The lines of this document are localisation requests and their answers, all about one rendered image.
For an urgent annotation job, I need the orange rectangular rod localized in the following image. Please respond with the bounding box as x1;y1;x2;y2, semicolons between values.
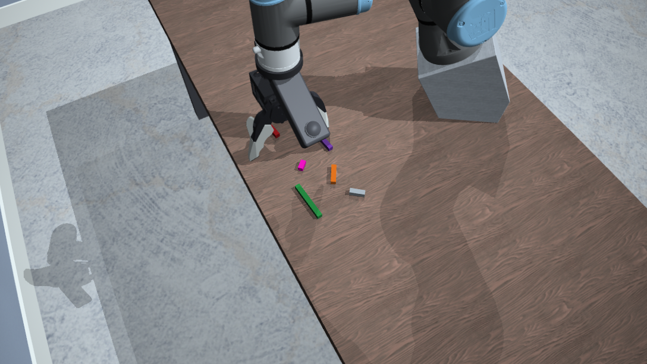
331;164;337;184

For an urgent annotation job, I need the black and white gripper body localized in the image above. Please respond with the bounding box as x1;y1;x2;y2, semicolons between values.
249;49;303;124

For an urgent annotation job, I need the green rod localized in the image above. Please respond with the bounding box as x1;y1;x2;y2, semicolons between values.
295;184;322;219

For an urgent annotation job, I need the grey rod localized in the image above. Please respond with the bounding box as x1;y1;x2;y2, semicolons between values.
349;188;365;197

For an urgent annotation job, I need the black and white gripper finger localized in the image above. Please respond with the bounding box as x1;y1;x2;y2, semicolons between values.
310;91;329;128
246;107;274;161

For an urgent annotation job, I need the purple rod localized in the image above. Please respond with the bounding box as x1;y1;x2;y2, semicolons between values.
320;139;333;151

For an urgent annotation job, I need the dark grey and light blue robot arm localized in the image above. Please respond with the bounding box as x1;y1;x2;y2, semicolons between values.
249;0;507;149

